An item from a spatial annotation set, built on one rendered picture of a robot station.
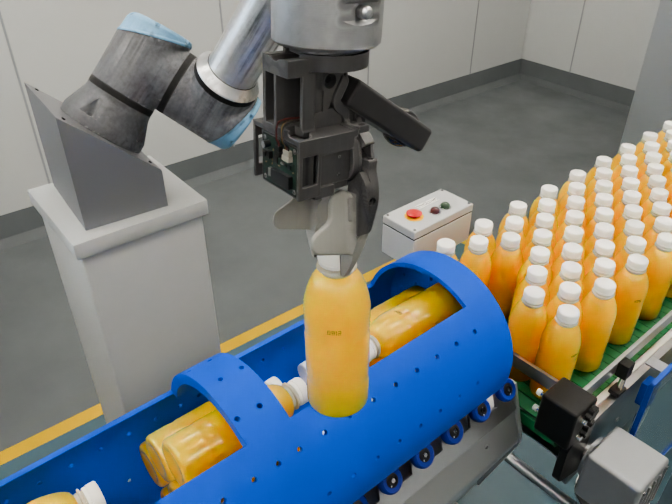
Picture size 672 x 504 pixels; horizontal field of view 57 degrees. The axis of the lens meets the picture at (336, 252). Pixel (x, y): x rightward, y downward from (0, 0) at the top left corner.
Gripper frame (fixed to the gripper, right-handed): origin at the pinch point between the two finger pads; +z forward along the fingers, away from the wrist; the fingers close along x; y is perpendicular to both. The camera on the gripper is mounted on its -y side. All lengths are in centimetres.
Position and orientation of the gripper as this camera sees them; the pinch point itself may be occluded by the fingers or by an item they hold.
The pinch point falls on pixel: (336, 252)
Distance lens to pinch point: 61.6
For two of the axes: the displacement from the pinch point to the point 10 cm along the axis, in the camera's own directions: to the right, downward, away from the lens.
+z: -0.4, 8.7, 4.9
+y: -7.9, 2.7, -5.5
